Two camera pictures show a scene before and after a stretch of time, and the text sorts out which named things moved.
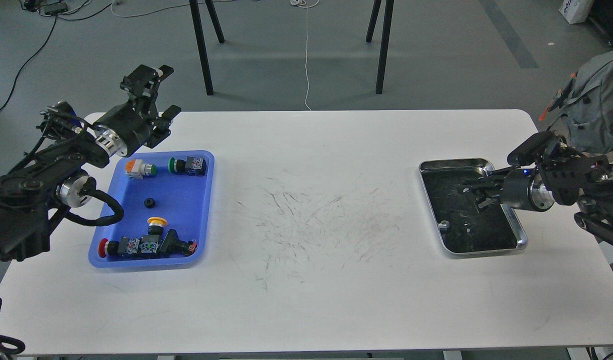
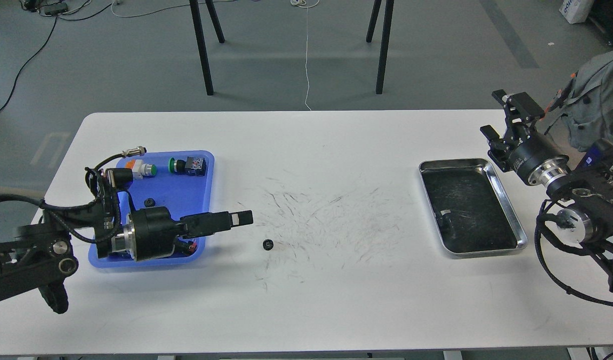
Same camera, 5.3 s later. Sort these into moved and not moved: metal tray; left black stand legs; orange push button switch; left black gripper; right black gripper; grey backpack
Moved: right black gripper; left black gripper
Not moved: grey backpack; left black stand legs; orange push button switch; metal tray
